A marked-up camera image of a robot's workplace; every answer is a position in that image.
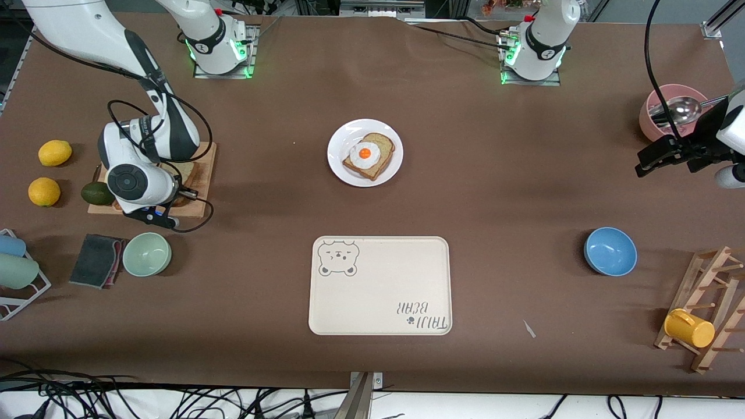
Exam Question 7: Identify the aluminium profile with bracket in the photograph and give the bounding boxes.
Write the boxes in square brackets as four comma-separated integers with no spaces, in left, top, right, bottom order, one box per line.
[701,0,745,40]

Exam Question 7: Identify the dark green avocado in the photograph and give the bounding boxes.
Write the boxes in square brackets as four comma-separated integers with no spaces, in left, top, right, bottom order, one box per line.
[80,182,117,206]

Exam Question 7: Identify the black cable on table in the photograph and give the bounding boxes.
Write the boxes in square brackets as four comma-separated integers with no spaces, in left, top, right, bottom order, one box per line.
[402,16,513,50]

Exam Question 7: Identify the yellow lemon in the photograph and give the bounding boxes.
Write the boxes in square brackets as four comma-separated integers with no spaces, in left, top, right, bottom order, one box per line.
[28,177,61,207]
[38,140,73,167]

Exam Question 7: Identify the white round plate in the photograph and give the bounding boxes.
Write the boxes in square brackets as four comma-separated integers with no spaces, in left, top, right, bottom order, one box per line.
[327,119,404,187]

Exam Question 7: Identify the blue bowl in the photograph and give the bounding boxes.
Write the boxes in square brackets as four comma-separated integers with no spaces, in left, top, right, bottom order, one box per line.
[584,227,638,277]

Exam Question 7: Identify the bamboo cutting board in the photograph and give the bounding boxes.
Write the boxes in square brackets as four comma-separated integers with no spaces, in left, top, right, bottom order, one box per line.
[87,140,217,218]

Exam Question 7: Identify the metal frame rack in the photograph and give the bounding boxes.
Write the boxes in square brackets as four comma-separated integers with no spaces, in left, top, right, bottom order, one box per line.
[294,0,466,23]

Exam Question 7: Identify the pale green bowl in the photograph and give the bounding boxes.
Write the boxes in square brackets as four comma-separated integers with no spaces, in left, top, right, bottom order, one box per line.
[122,232,172,277]

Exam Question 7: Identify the dark grey cloth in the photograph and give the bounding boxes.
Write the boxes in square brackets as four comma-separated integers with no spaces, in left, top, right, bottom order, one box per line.
[69,234,123,290]

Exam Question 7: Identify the pale green cup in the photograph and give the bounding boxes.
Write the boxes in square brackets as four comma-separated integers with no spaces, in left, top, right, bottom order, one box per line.
[0,253,40,290]

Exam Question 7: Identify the white wire cup rack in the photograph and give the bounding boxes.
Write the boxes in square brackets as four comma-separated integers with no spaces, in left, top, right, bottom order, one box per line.
[0,229,52,321]

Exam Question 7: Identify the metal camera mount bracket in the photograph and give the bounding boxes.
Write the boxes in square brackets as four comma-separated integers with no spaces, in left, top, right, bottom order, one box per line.
[347,371,385,419]

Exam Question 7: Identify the tangled black cables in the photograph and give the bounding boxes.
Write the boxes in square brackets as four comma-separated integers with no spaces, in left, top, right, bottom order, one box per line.
[0,361,350,419]

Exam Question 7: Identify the metal ladle spoon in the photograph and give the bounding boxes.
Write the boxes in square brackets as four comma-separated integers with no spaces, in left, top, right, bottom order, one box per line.
[648,97,728,126]

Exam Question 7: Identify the light blue cup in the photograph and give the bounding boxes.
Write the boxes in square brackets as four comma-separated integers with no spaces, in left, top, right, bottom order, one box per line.
[0,234,27,258]

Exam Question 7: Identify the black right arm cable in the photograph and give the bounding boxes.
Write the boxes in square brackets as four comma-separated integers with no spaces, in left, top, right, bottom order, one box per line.
[107,93,215,233]

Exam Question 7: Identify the toy fried egg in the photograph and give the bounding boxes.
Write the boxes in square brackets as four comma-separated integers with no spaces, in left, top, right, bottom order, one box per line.
[349,141,381,170]

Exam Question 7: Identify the pink bowl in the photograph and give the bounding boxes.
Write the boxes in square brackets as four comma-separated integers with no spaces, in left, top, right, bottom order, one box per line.
[639,84,712,142]

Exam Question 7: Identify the wooden peg drying rack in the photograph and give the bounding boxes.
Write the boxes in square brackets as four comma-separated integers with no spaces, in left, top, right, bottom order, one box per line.
[654,246,745,374]

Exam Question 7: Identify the cream bear print tray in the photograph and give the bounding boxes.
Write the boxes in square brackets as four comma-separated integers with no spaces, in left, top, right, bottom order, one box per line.
[308,236,453,336]

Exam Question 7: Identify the yellow mug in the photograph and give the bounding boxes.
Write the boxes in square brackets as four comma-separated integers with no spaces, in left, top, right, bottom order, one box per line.
[664,308,716,349]

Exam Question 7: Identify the pink cloth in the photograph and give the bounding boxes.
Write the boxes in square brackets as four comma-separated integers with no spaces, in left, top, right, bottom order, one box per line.
[108,239,126,287]

